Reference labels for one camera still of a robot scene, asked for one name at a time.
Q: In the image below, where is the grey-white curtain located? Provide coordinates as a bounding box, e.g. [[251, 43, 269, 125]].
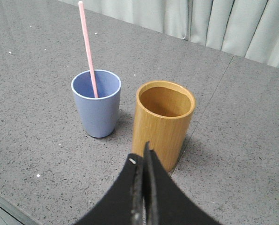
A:
[[57, 0, 279, 70]]

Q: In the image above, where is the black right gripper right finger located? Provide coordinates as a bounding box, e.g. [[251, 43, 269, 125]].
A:
[[143, 142, 219, 225]]

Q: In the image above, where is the bamboo cylindrical holder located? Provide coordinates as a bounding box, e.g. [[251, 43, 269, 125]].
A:
[[132, 80, 196, 172]]

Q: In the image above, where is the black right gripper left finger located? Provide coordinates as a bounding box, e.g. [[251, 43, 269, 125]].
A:
[[75, 153, 143, 225]]

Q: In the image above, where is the blue plastic cup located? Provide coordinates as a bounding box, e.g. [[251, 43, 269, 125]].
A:
[[71, 69, 122, 138]]

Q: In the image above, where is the pink chopstick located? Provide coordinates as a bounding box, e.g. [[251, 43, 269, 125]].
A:
[[78, 0, 98, 98]]

